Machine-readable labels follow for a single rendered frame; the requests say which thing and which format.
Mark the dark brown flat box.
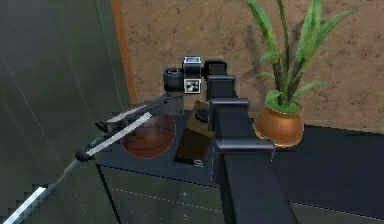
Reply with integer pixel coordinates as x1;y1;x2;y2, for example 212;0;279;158
173;99;216;167

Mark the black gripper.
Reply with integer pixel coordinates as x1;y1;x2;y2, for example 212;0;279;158
74;67;185;164

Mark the brown basketball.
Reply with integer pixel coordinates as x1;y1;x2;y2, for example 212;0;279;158
119;114;177;160

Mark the green plant in copper pot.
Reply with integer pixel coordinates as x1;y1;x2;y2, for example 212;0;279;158
245;0;358;148

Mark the black topped chest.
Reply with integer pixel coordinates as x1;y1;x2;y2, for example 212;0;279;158
94;109;384;224

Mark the small black round object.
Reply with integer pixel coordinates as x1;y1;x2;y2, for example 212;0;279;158
194;109;210;123

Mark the grey baseball bat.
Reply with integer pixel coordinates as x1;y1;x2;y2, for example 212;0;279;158
0;158;82;224

